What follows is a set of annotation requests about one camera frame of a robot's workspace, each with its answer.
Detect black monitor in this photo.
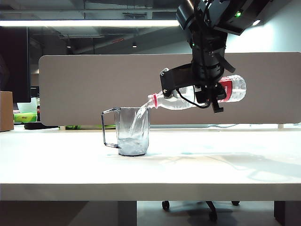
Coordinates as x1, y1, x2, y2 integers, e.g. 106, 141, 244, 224
0, 26, 32, 104

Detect table leg panel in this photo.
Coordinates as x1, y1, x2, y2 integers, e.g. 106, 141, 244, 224
117, 200, 138, 226
273, 200, 301, 226

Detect clear faceted plastic mug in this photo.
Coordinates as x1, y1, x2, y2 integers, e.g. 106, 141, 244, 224
101, 107, 150, 157

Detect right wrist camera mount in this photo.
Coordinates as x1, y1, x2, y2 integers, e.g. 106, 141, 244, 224
159, 64, 201, 99

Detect green tissue box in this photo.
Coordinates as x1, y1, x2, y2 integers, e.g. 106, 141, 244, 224
13, 112, 39, 124

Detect clear mineral water bottle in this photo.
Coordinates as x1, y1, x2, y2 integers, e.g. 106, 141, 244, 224
147, 74, 247, 111

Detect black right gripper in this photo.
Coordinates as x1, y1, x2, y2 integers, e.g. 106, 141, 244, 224
190, 46, 228, 114

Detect white tissue sheet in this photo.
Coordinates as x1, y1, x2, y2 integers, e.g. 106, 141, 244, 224
16, 97, 40, 114

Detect long brown desk partition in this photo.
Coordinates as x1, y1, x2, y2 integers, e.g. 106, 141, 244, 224
39, 52, 301, 127

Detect long ceiling light strip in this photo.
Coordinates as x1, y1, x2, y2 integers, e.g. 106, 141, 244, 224
0, 19, 181, 27

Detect green flat packet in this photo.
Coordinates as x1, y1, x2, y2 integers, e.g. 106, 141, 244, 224
64, 124, 116, 130

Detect black strap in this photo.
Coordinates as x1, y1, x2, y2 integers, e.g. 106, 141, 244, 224
220, 55, 237, 73

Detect black office chair base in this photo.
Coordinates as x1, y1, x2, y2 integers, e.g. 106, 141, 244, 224
161, 200, 241, 223

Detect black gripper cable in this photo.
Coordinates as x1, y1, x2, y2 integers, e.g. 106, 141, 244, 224
175, 0, 212, 110

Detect brown cardboard box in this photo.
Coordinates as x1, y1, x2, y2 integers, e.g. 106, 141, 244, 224
0, 91, 15, 132

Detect black flat desk object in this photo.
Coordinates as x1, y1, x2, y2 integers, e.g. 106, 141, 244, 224
23, 122, 60, 131

